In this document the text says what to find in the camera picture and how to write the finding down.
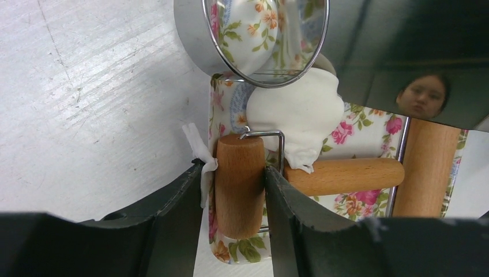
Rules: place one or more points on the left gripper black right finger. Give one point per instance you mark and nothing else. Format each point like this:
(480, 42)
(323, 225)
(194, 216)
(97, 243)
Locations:
(307, 239)

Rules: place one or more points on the white dough piece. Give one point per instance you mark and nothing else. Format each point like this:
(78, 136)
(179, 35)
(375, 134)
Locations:
(306, 111)

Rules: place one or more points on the metal spatula wooden handle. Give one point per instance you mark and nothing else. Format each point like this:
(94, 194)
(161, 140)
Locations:
(379, 47)

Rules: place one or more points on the leftover dough scrap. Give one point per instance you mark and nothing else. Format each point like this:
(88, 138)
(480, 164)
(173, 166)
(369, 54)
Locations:
(201, 152)

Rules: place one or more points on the floral pattern tray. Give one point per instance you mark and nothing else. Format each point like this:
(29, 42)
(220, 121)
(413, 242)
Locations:
(362, 133)

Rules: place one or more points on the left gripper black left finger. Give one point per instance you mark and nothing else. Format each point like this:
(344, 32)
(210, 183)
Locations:
(155, 236)

